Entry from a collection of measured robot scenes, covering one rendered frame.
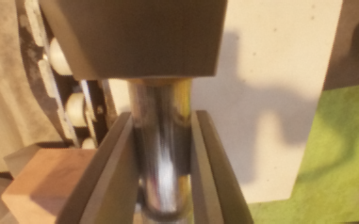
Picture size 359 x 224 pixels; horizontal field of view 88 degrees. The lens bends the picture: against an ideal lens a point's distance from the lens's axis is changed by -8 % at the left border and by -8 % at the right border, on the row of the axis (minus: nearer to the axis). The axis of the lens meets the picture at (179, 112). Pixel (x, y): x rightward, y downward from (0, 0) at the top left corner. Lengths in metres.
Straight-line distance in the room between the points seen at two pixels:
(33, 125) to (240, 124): 0.28
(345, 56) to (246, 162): 0.91
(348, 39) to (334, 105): 0.49
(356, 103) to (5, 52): 1.56
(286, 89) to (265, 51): 0.05
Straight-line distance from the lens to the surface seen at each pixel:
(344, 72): 1.14
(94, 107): 0.24
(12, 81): 0.32
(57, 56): 0.22
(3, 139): 0.39
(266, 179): 0.30
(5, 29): 0.31
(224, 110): 0.21
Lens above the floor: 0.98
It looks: 61 degrees down
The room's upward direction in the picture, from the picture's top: 177 degrees clockwise
